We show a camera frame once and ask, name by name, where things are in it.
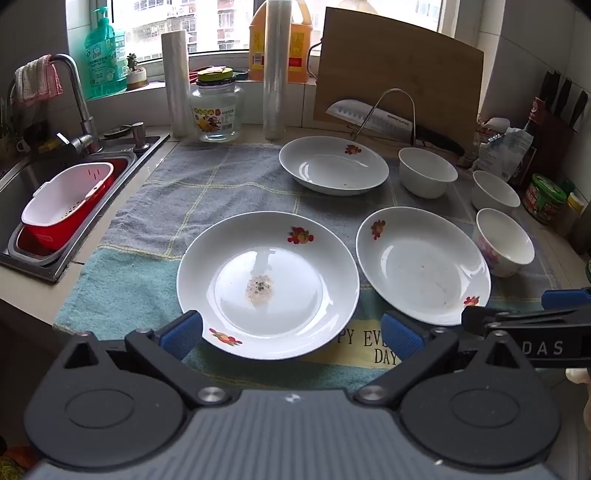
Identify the white plastic bag roll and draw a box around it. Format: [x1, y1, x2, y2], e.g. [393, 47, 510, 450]
[161, 30, 191, 138]

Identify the white colander basket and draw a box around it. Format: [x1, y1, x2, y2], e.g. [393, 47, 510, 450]
[21, 162, 115, 235]

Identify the pink and white dishcloth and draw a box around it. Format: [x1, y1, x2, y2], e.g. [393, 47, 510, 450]
[14, 54, 63, 107]

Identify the small potted plant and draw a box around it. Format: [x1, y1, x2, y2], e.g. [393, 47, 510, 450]
[126, 52, 147, 90]

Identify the orange liquid plastic jug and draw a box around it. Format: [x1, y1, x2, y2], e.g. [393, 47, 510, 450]
[248, 0, 311, 85]

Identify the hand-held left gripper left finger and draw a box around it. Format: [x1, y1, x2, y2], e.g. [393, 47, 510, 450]
[62, 310, 232, 409]

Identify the green detergent pump bottle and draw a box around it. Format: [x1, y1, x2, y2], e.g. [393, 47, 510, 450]
[84, 7, 127, 100]

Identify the glass jar with yellow-green lid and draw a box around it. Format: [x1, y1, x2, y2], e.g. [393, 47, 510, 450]
[190, 67, 245, 144]

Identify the red-print seasoning bag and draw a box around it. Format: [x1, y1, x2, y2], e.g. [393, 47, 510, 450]
[471, 117, 502, 160]

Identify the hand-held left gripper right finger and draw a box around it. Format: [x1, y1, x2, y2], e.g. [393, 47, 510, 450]
[355, 311, 529, 409]

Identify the person's right hand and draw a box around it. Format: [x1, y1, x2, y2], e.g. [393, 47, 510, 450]
[566, 368, 591, 432]

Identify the grey-rimmed sink drain tray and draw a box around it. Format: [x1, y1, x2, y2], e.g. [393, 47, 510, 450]
[0, 152, 137, 283]

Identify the white plate with fruit print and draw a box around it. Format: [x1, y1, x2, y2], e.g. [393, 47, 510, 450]
[279, 136, 390, 196]
[355, 207, 491, 326]

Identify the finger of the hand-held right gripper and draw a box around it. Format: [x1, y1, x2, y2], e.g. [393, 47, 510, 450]
[541, 287, 591, 311]
[462, 305, 591, 342]

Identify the steel kitchen faucet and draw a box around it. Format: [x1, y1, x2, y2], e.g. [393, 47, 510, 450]
[9, 54, 105, 155]

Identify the window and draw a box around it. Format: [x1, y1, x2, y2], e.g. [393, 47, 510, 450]
[67, 0, 462, 63]

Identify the green-lid sauce jar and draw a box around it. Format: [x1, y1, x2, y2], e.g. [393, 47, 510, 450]
[524, 173, 568, 225]

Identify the clear cling film roll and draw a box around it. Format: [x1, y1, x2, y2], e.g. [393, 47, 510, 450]
[262, 0, 293, 141]

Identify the bamboo cutting board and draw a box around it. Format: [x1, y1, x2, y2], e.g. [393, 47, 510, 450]
[313, 7, 485, 148]

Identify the white seasoning bag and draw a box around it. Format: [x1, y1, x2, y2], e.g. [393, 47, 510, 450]
[478, 124, 536, 183]

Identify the steel soap dispenser pump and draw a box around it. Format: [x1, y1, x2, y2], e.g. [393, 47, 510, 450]
[131, 122, 151, 153]

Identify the small yellow-lid bottle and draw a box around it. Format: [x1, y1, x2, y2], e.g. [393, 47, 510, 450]
[556, 191, 589, 238]

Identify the stainless steel sink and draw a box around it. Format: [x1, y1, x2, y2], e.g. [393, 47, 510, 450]
[0, 129, 171, 283]

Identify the pink floral white bowl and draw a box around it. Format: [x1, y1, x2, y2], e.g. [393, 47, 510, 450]
[475, 208, 535, 278]

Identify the white plate with center stain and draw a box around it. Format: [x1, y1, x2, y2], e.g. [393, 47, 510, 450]
[177, 211, 360, 361]

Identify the grey and teal checked towel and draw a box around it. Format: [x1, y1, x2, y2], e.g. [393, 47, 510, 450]
[53, 141, 561, 393]

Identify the steel wire rack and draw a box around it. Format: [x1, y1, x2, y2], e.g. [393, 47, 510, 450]
[351, 88, 419, 146]

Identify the knife block with black handles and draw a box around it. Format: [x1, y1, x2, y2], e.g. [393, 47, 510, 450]
[538, 69, 591, 195]

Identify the black-handled kitchen knife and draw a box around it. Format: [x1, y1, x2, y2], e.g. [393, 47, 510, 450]
[325, 99, 466, 157]

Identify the white ceramic bowl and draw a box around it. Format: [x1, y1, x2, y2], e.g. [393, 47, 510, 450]
[398, 147, 459, 199]
[471, 170, 522, 217]

